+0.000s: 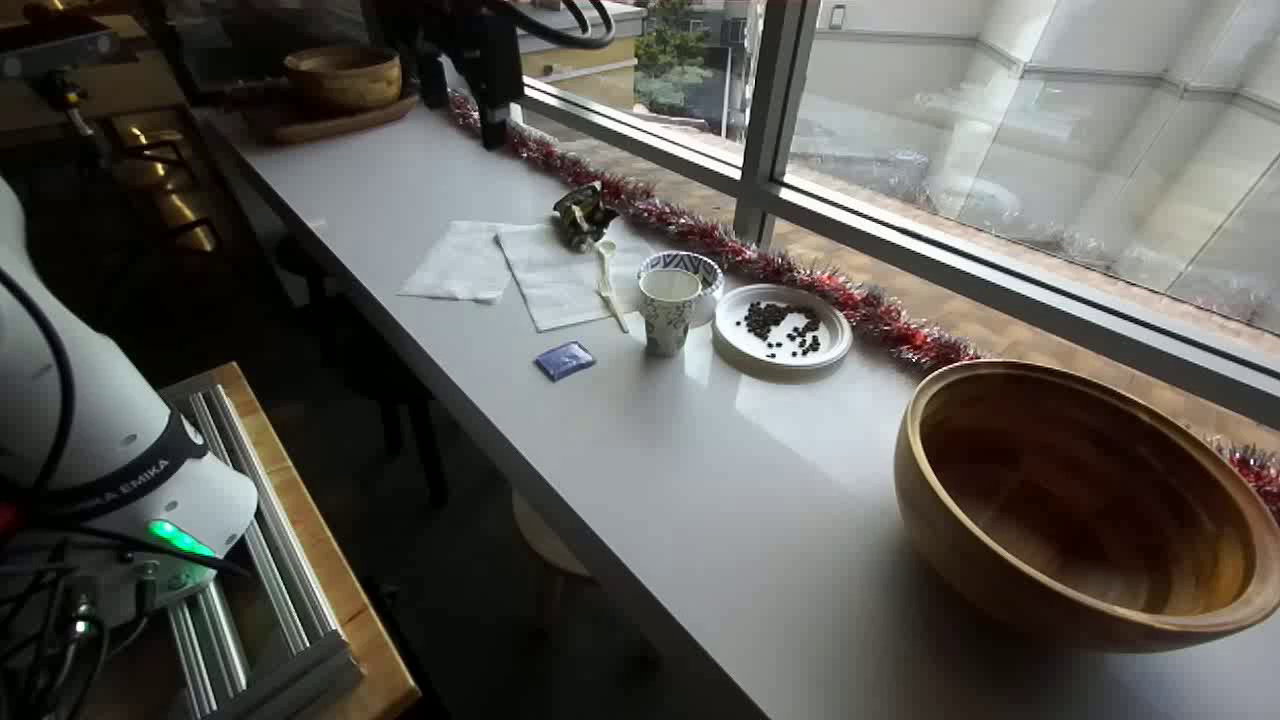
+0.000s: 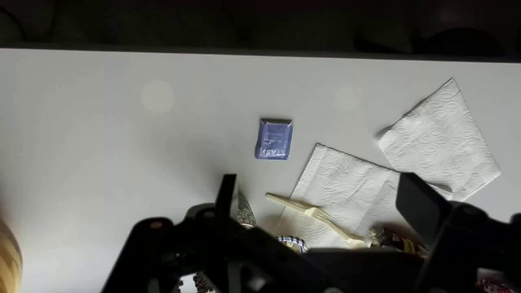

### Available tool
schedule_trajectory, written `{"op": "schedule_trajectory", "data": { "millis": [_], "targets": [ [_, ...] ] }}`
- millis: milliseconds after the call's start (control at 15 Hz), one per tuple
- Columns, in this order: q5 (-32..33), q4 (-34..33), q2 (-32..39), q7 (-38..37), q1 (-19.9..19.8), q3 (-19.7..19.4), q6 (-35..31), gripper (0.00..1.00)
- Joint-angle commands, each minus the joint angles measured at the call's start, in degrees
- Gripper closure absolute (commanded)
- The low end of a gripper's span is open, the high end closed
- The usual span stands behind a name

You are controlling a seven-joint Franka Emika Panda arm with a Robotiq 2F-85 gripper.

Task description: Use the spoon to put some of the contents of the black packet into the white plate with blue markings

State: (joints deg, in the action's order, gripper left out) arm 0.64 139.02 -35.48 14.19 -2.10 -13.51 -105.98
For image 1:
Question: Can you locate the wooden stool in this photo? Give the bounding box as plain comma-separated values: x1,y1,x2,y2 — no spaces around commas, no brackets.
509,483,600,587

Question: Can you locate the grey window frame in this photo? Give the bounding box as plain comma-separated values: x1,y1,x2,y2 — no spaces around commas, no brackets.
515,0,1280,431

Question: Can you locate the patterned paper cup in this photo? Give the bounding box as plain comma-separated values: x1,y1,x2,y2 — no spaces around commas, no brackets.
638,278,700,359

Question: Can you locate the aluminium rail frame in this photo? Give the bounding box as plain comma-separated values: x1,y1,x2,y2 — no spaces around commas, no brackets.
160,378,368,720

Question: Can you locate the white round plate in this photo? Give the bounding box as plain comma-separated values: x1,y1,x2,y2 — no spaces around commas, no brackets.
709,282,854,380

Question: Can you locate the white cup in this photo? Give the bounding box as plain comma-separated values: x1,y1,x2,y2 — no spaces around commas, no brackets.
630,247,726,328

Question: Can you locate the large wooden bowl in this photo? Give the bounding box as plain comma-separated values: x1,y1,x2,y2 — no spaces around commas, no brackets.
889,358,1280,660

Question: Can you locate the gold metal rack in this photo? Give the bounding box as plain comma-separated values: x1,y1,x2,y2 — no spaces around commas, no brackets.
108,111,220,259

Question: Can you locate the light wooden table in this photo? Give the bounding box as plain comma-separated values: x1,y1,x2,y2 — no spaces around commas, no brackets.
208,358,427,720

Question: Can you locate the small blue square packet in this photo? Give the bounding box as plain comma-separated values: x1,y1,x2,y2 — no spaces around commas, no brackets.
531,336,600,390

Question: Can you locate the white embossed paper towel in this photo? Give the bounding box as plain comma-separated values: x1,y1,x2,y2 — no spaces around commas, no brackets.
493,215,657,336
397,215,521,308

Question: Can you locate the small wooden bowl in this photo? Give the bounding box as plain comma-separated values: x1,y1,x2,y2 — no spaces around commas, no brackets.
281,42,408,118

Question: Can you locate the red tinsel garland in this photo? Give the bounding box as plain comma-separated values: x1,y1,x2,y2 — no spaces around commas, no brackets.
444,93,1280,530

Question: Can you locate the dark wooden tray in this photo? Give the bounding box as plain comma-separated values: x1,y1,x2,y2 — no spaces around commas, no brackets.
243,90,424,150

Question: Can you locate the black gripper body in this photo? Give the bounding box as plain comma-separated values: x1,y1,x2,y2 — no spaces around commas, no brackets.
397,0,531,118

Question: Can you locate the black cable bundle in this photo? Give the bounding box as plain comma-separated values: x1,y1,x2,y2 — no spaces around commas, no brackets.
0,263,115,720

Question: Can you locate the dark beans pile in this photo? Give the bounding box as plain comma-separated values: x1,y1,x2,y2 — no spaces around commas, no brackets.
740,298,827,363

